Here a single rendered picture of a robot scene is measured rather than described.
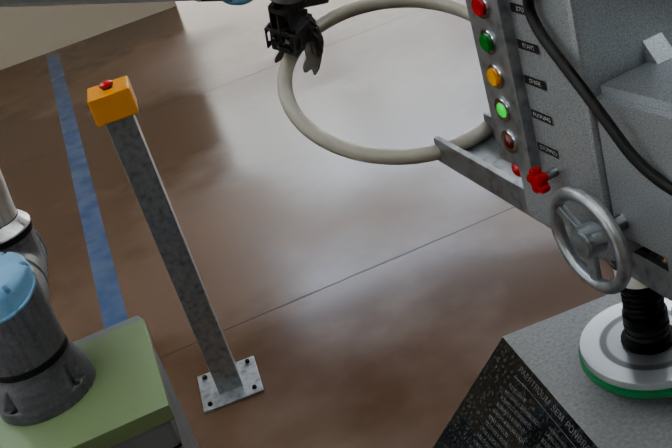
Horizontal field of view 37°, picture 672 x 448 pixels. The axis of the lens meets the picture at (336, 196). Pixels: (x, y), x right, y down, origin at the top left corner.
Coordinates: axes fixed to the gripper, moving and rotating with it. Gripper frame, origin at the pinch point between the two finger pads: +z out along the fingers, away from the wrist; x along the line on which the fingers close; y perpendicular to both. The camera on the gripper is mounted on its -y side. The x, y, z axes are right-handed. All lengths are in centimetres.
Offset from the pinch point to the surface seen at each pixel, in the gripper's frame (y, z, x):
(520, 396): 48, 9, 69
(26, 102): -167, 295, -346
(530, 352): 40, 8, 68
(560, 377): 45, 4, 75
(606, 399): 47, 1, 83
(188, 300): 9, 106, -48
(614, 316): 33, -1, 79
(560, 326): 33, 8, 70
